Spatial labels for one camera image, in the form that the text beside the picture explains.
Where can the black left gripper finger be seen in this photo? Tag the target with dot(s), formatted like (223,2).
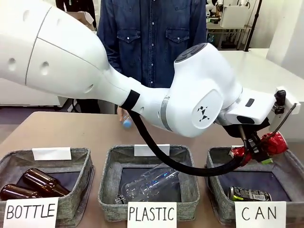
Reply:
(253,145)
(264,158)

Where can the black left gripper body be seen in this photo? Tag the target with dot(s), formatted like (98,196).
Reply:
(240,129)

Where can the crushed red can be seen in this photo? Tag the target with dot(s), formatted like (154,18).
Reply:
(275,143)

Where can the black drink can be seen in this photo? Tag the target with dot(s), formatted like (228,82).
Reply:
(249,194)

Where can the clear plastic bottle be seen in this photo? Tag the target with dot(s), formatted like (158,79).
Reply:
(152,181)

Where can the clear water bottle blue cap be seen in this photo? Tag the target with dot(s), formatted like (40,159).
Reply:
(127,123)

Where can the brown glass bottle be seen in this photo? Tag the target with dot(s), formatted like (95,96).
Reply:
(16,192)
(45,181)

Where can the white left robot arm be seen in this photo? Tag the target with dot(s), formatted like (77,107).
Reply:
(71,59)

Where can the grey fabric basket can label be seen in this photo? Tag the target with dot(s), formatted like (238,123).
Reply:
(294,175)

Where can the white paper sign CAN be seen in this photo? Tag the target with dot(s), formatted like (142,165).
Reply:
(260,212)

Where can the grey fabric basket plastic label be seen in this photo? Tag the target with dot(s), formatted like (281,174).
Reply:
(109,171)

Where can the grey fabric basket bottle label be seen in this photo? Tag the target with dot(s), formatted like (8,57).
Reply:
(80,171)

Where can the person right hand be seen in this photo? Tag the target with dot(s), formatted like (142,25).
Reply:
(121,112)

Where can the white side table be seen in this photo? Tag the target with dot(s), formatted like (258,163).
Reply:
(261,71)

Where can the blank white card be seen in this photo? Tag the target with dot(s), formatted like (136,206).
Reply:
(51,153)
(142,149)

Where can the background workbench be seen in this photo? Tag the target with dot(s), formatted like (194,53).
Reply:
(225,31)

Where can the white equipment box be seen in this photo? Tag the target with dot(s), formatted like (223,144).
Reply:
(237,16)

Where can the white paper sign PLASTIC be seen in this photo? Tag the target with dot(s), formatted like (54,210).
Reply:
(152,213)

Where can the person in denim shirt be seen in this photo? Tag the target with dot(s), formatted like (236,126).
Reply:
(147,35)

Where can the open cardboard box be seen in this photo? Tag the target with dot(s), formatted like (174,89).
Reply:
(85,20)

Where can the background person in black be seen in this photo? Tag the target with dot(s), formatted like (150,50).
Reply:
(78,4)

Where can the white paper sign BOTTLE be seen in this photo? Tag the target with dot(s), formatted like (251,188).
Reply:
(31,211)

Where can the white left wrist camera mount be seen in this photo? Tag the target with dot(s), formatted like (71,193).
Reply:
(287,111)

